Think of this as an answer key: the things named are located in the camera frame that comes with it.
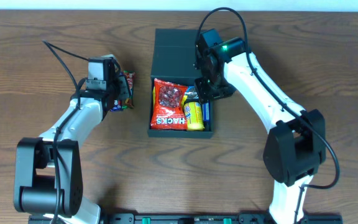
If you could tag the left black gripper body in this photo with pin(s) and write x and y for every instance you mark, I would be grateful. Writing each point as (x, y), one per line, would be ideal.
(122, 88)

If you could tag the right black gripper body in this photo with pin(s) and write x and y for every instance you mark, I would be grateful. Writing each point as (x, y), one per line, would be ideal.
(213, 91)

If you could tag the blue Dairy Milk bar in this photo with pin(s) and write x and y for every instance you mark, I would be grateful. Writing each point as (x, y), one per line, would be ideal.
(117, 106)

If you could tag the KitKat Milo chunky bar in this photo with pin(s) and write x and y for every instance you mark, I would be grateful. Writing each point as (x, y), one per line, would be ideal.
(128, 103)

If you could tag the dark green box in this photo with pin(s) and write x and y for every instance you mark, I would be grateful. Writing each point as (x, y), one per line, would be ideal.
(173, 59)

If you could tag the blue Eclipse mint tin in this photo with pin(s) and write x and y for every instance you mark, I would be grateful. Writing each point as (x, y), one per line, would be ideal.
(206, 116)

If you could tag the yellow candy roll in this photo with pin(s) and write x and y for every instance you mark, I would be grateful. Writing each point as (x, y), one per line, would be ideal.
(194, 116)

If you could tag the red Hacks candy bag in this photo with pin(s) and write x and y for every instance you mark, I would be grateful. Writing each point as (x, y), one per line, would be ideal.
(168, 111)

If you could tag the blue Oreo cookie pack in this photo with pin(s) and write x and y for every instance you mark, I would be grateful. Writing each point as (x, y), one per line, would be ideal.
(191, 94)

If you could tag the yellow snack bag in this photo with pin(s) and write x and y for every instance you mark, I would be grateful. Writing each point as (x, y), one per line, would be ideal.
(153, 96)

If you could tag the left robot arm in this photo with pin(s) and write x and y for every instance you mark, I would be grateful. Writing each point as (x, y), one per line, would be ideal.
(48, 178)

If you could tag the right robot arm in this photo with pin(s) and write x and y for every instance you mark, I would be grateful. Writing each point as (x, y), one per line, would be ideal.
(295, 146)

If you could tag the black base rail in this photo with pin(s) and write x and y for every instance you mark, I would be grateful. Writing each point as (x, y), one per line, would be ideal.
(242, 218)

